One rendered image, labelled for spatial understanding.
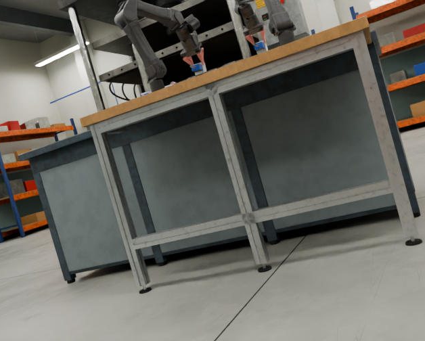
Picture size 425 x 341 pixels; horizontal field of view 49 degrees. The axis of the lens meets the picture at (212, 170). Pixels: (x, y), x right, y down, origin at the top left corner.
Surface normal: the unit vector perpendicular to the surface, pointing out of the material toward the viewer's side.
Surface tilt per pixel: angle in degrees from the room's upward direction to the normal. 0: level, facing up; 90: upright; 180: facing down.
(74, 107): 90
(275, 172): 90
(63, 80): 90
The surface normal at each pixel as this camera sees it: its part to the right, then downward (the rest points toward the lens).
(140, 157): -0.36, 0.14
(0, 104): 0.87, -0.23
